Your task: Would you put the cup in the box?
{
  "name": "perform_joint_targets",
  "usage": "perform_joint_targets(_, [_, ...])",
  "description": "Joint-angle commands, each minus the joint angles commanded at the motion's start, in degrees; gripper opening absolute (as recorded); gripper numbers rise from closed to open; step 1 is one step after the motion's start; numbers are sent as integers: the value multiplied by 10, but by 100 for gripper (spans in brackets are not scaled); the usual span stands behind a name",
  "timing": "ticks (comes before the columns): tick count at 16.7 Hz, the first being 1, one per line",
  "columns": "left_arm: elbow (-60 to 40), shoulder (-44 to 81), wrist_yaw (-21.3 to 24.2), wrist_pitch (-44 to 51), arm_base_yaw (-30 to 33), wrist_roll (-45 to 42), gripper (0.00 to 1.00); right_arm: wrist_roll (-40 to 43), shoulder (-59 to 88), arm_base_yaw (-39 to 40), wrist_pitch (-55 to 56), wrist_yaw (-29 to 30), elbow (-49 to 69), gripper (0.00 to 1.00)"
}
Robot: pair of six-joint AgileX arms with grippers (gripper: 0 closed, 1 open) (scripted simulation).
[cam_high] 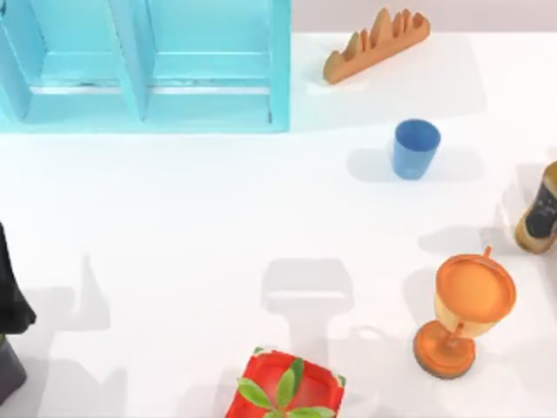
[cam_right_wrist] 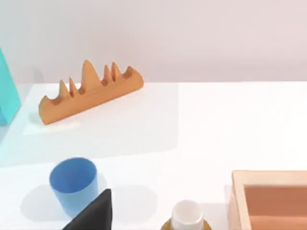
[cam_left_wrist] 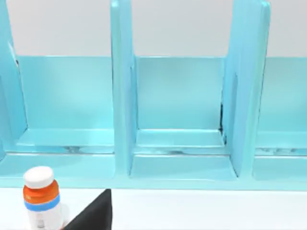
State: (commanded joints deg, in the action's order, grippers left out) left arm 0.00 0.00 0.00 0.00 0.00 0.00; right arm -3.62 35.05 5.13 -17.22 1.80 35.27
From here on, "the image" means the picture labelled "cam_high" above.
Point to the blue cup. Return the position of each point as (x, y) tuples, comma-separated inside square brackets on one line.
[(411, 152)]

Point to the light blue rack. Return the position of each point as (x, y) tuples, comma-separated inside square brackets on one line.
[(209, 65)]

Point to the red plant pot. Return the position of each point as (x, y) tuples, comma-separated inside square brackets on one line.
[(270, 370)]

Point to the green plant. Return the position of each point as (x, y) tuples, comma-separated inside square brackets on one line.
[(285, 389)]

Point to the brown bread loaf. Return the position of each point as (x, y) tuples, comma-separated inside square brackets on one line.
[(374, 52)]

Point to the orange trophy cup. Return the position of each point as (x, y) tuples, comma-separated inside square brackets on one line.
[(472, 300)]

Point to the brown bottle with dark label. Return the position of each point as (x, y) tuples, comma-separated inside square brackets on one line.
[(539, 213)]

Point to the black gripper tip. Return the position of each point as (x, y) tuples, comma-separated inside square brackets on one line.
[(13, 300)]

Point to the dark grey plant pot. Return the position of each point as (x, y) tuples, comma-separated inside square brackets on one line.
[(9, 366)]

